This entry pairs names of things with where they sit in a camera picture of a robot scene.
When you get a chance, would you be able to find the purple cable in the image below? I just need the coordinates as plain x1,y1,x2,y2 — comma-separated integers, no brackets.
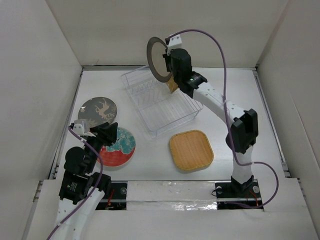
167,29,280,210
47,126,104,240

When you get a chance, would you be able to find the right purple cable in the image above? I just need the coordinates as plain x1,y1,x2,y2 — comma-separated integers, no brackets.
167,29,280,210

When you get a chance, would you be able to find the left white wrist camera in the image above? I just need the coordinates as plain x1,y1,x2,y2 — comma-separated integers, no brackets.
70,119,90,136

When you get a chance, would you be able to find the white wire dish rack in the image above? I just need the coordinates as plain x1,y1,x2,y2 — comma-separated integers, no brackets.
120,65,203,138

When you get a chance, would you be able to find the dark rimmed cream plate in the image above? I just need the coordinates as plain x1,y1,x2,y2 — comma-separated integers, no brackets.
146,36,172,83

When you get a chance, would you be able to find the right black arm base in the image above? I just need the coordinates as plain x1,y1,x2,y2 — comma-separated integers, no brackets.
211,179,264,210

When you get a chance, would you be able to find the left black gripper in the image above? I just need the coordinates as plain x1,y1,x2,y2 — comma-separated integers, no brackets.
84,121,117,172

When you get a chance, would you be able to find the square woven bamboo tray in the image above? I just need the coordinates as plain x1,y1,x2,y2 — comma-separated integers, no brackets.
169,130,214,172

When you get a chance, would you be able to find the grey deer pattern plate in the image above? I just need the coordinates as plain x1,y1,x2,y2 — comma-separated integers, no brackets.
78,97,118,128

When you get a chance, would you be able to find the red and teal plate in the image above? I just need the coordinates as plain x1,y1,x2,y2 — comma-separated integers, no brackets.
100,127,136,168

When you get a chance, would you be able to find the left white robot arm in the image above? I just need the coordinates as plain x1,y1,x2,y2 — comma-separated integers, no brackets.
47,119,118,240

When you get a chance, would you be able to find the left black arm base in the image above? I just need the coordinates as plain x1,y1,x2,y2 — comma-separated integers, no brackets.
96,181,128,211

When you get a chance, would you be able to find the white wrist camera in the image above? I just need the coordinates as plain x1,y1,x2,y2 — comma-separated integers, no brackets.
70,119,90,136
166,34,182,56

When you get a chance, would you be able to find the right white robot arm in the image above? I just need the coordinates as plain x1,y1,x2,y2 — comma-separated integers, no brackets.
163,48,258,197

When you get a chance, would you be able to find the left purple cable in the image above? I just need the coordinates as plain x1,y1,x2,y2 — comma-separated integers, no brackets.
47,126,104,240

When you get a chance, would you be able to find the yellow woven bamboo plate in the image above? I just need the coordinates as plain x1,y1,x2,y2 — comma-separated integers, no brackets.
166,77,179,94

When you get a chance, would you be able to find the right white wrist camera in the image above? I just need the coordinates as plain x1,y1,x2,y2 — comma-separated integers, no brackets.
166,34,182,56

